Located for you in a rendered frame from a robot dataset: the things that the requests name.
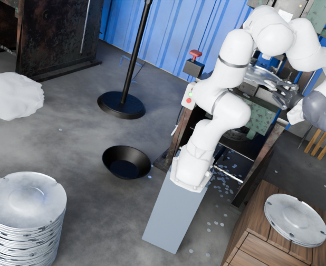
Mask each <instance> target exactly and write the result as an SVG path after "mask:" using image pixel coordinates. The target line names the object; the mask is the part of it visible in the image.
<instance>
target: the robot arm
mask: <svg viewBox="0 0 326 266"><path fill-rule="evenodd" d="M257 47H258V49H259V50H260V51H261V52H262V53H264V54H265V55H266V56H277V55H281V54H283V53H286V56H287V59H288V61H289V63H290V64H291V66H292V67H293V68H294V69H296V70H298V71H305V72H310V71H315V70H317V69H320V68H322V69H323V71H324V73H325V75H326V47H322V46H321V44H320V42H319V39H318V36H317V33H316V31H315V29H314V27H313V25H312V24H311V22H310V21H309V20H307V19H306V18H296V19H293V20H291V21H289V22H286V21H285V20H284V19H283V18H282V17H281V16H280V15H279V13H278V12H277V11H276V10H275V9H274V8H273V7H271V6H267V5H261V6H259V7H257V8H255V9H254V10H253V11H252V12H251V14H250V15H249V17H248V19H247V20H246V21H245V22H244V24H243V29H234V30H232V31H231V32H229V33H228V35H227V37H226V39H225V41H224V42H223V45H222V47H221V50H220V52H219V55H218V59H217V62H216V65H215V68H214V71H213V73H212V75H211V77H209V78H208V79H205V80H201V81H199V82H197V83H196V84H195V86H194V87H193V90H192V95H191V98H192V99H193V100H194V101H195V102H196V103H197V105H198V106H199V107H201V108H202V109H204V110H205V111H207V112H208V113H210V114H211V115H213V119H212V120H208V119H204V120H201V121H199V122H198V123H197V124H196V127H195V129H194V132H193V135H192V136H191V137H190V139H189V141H188V143H187V144H186V145H184V146H183V147H182V149H181V152H180V154H179V156H178V157H174V158H173V160H172V167H171V174H170V179H171V180H172V181H173V182H174V183H175V184H176V185H178V186H180V187H183V188H185V189H187V190H189V191H192V192H199V193H200V192H201V191H202V190H203V188H204V187H205V185H206V184H207V183H208V181H209V180H210V178H211V177H212V175H213V174H212V172H211V171H210V168H212V167H213V165H212V164H213V162H214V160H215V159H214V157H213V153H214V151H215V149H216V146H217V144H218V142H219V140H220V138H221V137H222V135H223V134H224V133H225V132H227V131H228V130H230V129H233V128H240V127H242V126H244V125H246V124H247V122H248V121H249V119H250V116H251V109H250V107H249V106H248V105H247V104H246V103H245V102H244V101H243V100H242V99H240V98H239V97H237V96H235V95H234V94H232V93H230V92H229V91H227V88H234V87H237V86H239V85H240V84H241V83H242V82H243V80H244V78H245V75H246V72H247V69H248V66H249V62H250V59H251V56H252V53H253V50H254V49H255V48H257ZM264 82H266V83H267V84H269V85H271V86H266V85H265V86H266V87H268V88H269V89H268V90H269V91H270V92H271V93H272V98H273V99H274V100H275V101H276V102H277V104H278V105H279V106H280V107H281V109H282V110H287V109H288V108H290V109H291V110H290V111H289V112H288V113H287V118H288V120H289V123H290V124H292V125H293V124H296V123H298V122H300V121H304V120H307V121H309V122H310V123H311V124H312V125H313V126H315V127H317V128H318V129H320V130H322V131H325V132H326V79H325V80H324V82H323V83H321V84H320V85H319V86H318V87H317V88H315V89H314V90H313V91H311V92H310V93H309V94H308V95H306V96H303V95H302V94H300V93H299V92H298V91H297V87H298V84H289V83H286V82H282V81H278V82H277V83H276V82H274V81H269V80H264ZM281 85H283V86H287V87H291V88H292V89H293V90H292V91H289V90H287V89H286V88H284V87H283V86H281ZM276 88H278V89H279V90H281V91H282V92H284V94H286V95H283V94H281V93H279V92H278V91H277V89H276ZM279 97H280V98H281V99H282V100H284V102H285V104H284V102H283V101H282V100H281V99H280V98H279Z"/></svg>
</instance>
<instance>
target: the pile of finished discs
mask: <svg viewBox="0 0 326 266"><path fill-rule="evenodd" d="M264 212H265V215H266V218H267V220H268V221H269V223H270V224H271V225H272V226H273V228H274V229H275V230H276V231H277V232H279V233H280V234H281V235H282V236H283V237H285V238H286V239H288V240H289V241H291V240H293V241H292V242H293V243H295V244H298V245H300V246H304V247H309V248H313V247H317V246H320V245H321V244H322V243H323V242H324V241H325V239H326V225H325V223H324V221H323V220H322V218H321V217H320V216H319V214H318V213H317V212H316V211H315V210H314V209H313V208H311V207H310V206H309V205H308V204H306V203H304V202H303V201H302V202H301V201H299V200H298V199H297V198H295V197H293V196H290V195H286V194H273V195H271V196H270V197H269V198H268V199H267V201H266V202H265V206H264Z"/></svg>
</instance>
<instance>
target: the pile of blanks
mask: <svg viewBox="0 0 326 266"><path fill-rule="evenodd" d="M65 210H66V206H65V209H64V211H63V213H62V214H61V215H60V216H59V217H58V218H57V219H56V220H55V221H53V222H52V221H50V222H51V223H50V224H48V225H46V226H43V227H40V228H38V229H32V230H14V229H9V228H6V227H3V226H1V225H0V266H51V264H52V263H53V261H54V260H55V257H56V254H57V250H58V247H59V241H60V236H61V230H62V224H63V219H64V215H65Z"/></svg>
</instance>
